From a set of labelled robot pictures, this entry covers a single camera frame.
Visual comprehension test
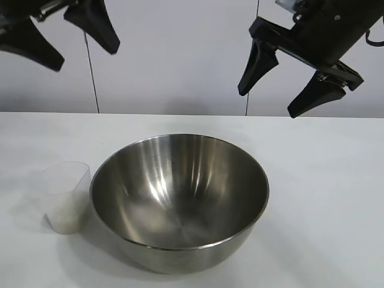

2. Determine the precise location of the clear plastic measuring cup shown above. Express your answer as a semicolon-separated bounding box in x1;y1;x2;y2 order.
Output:
38;161;92;235

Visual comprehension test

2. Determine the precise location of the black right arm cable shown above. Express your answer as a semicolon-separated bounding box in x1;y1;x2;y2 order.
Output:
364;26;384;47

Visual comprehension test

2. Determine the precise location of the stainless steel mixing bowl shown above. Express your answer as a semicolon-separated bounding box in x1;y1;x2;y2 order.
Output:
89;134;270;274

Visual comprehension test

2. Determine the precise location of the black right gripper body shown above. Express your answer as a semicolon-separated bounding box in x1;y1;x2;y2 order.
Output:
248;0;384;91

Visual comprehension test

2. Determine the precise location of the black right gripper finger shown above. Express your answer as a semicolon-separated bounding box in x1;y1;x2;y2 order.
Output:
237;38;279;97
287;70;346;119

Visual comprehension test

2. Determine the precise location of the white uncooked rice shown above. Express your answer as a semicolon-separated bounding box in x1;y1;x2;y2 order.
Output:
44;194;91;235

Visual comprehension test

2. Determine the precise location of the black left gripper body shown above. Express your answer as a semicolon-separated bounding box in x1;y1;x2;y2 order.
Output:
0;0;81;29

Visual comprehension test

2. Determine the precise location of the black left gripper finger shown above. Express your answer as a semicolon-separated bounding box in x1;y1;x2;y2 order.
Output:
63;0;121;55
0;16;65;72

